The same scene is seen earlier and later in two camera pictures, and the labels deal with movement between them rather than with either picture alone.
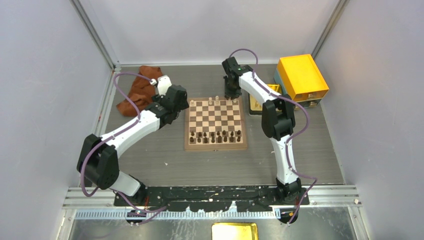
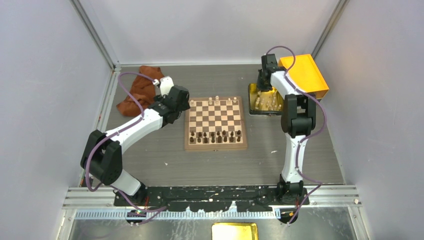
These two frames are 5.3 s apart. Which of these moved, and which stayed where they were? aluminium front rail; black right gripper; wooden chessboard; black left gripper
Moved: black right gripper
Stayed: wooden chessboard; black left gripper; aluminium front rail
